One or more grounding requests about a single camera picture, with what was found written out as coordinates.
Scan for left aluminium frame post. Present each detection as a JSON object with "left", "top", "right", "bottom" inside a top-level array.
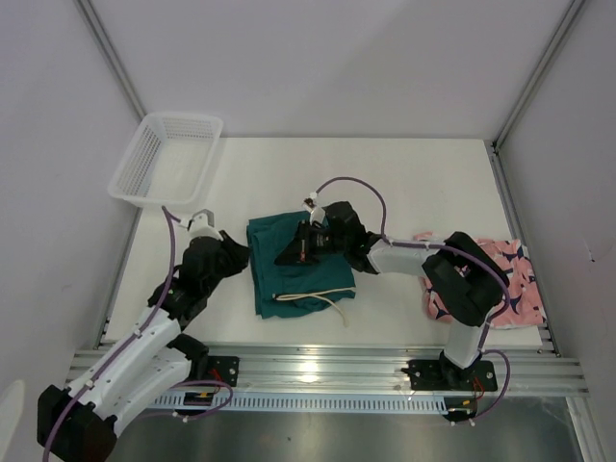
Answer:
[{"left": 73, "top": 0, "right": 147, "bottom": 121}]

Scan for aluminium mounting rail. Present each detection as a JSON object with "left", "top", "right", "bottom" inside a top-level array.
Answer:
[{"left": 64, "top": 344, "right": 591, "bottom": 398}]

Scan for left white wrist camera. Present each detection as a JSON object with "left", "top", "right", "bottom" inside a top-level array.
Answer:
[{"left": 179, "top": 209, "right": 222, "bottom": 241}]

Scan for right aluminium frame post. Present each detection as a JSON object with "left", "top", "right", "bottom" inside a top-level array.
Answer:
[{"left": 490, "top": 0, "right": 591, "bottom": 150}]

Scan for white perforated cable tray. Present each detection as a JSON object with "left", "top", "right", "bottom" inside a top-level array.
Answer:
[{"left": 148, "top": 391, "right": 448, "bottom": 415}]

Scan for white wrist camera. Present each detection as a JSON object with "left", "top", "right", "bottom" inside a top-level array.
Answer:
[
  {"left": 302, "top": 192, "right": 326, "bottom": 227},
  {"left": 179, "top": 209, "right": 222, "bottom": 241}
]

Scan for green shorts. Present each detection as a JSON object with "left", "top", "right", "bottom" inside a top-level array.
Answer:
[{"left": 246, "top": 212, "right": 356, "bottom": 320}]

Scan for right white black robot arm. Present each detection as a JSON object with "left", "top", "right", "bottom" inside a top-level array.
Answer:
[{"left": 274, "top": 200, "right": 510, "bottom": 389}]

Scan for white plastic basket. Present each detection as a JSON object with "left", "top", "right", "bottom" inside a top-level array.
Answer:
[{"left": 107, "top": 112, "right": 223, "bottom": 210}]

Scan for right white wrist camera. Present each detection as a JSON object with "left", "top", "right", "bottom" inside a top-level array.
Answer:
[{"left": 302, "top": 192, "right": 326, "bottom": 227}]

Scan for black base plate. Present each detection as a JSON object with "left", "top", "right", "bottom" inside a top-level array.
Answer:
[
  {"left": 189, "top": 354, "right": 241, "bottom": 387},
  {"left": 400, "top": 356, "right": 498, "bottom": 392}
]

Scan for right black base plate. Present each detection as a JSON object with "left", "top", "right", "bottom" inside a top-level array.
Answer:
[{"left": 400, "top": 356, "right": 498, "bottom": 392}]

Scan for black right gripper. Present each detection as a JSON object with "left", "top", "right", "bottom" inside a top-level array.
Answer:
[{"left": 274, "top": 220, "right": 348, "bottom": 267}]

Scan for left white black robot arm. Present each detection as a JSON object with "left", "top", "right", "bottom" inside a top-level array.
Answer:
[{"left": 37, "top": 232, "right": 250, "bottom": 461}]

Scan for pink shark print shorts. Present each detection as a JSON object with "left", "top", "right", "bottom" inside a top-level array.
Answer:
[{"left": 419, "top": 238, "right": 546, "bottom": 329}]

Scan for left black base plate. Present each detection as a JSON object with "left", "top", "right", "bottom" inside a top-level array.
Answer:
[{"left": 189, "top": 354, "right": 241, "bottom": 387}]

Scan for aluminium frame post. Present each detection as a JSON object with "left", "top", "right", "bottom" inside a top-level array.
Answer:
[
  {"left": 73, "top": 0, "right": 147, "bottom": 121},
  {"left": 490, "top": 0, "right": 591, "bottom": 150}
]

